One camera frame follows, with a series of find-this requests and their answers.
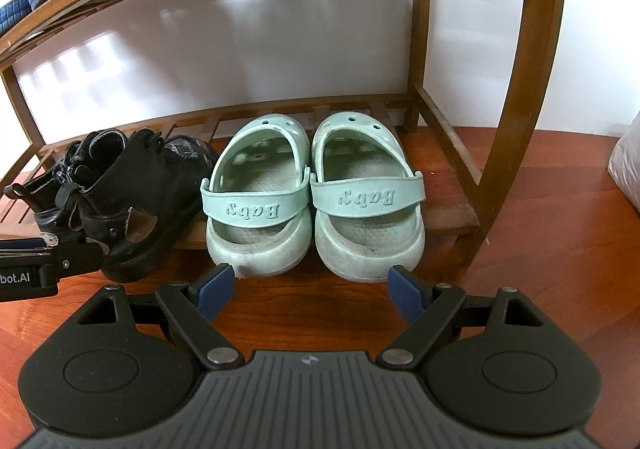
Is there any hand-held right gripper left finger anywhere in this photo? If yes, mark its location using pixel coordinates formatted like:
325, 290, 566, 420
75, 264, 246, 371

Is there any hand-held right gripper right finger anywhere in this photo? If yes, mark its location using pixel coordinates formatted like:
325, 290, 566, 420
376, 265, 546, 371

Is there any mint green clog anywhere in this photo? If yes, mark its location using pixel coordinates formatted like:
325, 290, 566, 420
200, 114, 315, 280
309, 110, 427, 284

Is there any small black sandal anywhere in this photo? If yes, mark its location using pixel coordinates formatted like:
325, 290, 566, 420
75, 128, 222, 283

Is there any brown wooden shoe rack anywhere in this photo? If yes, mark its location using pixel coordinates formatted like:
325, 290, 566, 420
0, 0, 569, 268

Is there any white purple-printed plastic bag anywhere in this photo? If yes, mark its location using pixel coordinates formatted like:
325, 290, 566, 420
606, 109, 640, 216

